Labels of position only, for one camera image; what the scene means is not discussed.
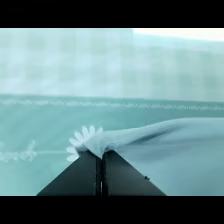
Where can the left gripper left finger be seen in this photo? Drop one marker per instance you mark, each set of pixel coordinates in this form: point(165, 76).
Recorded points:
point(78, 178)

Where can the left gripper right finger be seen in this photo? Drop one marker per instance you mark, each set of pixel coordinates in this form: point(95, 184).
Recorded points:
point(125, 178)

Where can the pale grey shirt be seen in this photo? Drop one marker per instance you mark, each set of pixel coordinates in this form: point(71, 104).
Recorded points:
point(173, 153)

